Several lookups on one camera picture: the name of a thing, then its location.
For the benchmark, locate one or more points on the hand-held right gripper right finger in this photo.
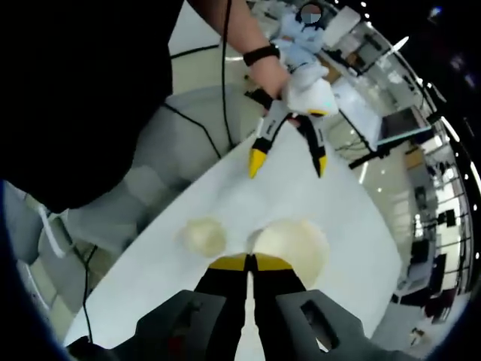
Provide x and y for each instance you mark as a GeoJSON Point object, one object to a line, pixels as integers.
{"type": "Point", "coordinates": [297, 323]}

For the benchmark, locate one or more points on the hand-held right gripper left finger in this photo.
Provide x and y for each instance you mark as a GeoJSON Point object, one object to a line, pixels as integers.
{"type": "Point", "coordinates": [195, 323]}

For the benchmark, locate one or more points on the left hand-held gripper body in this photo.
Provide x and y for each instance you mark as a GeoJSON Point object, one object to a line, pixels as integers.
{"type": "Point", "coordinates": [310, 96]}

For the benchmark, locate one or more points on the white paper cup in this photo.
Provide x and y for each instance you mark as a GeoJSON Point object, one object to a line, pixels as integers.
{"type": "Point", "coordinates": [300, 244]}

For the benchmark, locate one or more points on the small white cup lid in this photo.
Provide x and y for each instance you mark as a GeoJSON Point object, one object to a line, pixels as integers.
{"type": "Point", "coordinates": [204, 237]}

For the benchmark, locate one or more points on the person's left hand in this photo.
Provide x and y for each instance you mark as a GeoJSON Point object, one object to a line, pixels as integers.
{"type": "Point", "coordinates": [268, 77]}

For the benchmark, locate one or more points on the black light stand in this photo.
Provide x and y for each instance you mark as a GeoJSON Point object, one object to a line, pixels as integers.
{"type": "Point", "coordinates": [370, 157]}

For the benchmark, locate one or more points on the black wristband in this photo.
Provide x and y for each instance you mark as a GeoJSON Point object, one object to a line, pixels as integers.
{"type": "Point", "coordinates": [261, 54]}

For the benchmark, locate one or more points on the person's grey trousers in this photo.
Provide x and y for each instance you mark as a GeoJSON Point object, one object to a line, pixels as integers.
{"type": "Point", "coordinates": [169, 150]}

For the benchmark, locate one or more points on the person's dark clothed torso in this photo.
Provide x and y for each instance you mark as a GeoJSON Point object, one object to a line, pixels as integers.
{"type": "Point", "coordinates": [75, 94]}

